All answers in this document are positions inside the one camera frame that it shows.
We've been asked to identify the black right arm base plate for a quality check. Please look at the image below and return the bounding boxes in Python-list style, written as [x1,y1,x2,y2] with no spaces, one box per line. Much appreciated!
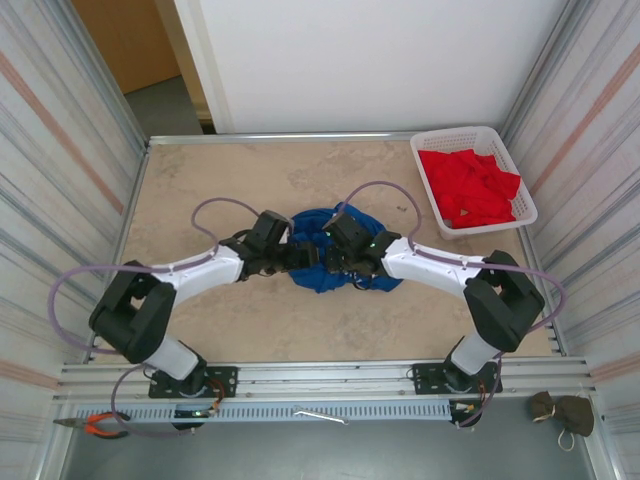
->
[412,360,501,399]

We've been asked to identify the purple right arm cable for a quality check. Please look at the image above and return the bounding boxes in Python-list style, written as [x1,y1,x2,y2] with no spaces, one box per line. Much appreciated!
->
[344,180,569,429]

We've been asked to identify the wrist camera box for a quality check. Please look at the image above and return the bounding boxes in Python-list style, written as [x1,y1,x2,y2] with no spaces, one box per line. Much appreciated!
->
[324,212,374,251]
[249,210,294,246]

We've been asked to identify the red cloth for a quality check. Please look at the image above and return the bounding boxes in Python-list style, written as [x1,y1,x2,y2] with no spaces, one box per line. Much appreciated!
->
[418,148,522,229]

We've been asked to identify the white plastic basket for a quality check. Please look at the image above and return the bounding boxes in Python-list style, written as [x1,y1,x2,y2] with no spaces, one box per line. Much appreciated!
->
[409,127,539,239]

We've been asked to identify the wooden door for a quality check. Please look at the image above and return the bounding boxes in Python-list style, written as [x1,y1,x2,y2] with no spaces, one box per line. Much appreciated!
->
[72,0,184,96]

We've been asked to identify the blue t-shirt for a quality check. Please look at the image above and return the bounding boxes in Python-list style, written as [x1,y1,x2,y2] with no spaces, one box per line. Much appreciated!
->
[288,202,401,296]

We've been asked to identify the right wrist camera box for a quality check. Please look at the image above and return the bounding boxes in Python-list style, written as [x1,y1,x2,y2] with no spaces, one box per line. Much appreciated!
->
[324,212,374,251]

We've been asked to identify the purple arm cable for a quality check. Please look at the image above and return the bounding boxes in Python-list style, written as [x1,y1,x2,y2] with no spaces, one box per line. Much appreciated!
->
[344,180,569,429]
[47,197,281,440]

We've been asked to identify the orange handled pliers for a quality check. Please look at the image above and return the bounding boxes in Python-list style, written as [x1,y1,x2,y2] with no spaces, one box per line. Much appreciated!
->
[53,412,131,441]

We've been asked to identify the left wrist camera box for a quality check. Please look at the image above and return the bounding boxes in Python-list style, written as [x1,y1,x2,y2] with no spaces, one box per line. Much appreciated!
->
[249,210,294,246]

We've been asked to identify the thin aluminium table edge rail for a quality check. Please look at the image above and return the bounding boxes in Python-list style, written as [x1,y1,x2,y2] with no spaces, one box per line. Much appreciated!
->
[147,131,416,147]

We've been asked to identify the metal hex key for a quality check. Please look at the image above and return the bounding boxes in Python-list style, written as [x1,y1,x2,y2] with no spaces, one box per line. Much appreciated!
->
[292,405,351,427]

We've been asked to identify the small controller board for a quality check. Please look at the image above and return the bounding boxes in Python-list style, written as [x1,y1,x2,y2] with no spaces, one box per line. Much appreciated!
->
[172,407,221,432]
[448,399,485,429]

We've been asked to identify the grey slotted cable duct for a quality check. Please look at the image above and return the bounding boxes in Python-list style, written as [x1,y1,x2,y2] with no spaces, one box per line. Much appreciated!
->
[117,401,451,422]

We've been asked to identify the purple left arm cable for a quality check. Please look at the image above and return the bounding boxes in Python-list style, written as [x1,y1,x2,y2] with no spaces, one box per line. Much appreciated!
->
[47,197,281,440]

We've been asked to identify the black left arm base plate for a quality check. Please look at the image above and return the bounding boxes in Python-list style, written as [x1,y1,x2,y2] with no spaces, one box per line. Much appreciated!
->
[148,365,239,400]

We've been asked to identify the wide aluminium extrusion rail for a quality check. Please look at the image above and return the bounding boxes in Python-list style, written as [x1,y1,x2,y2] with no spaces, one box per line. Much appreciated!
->
[57,355,596,401]

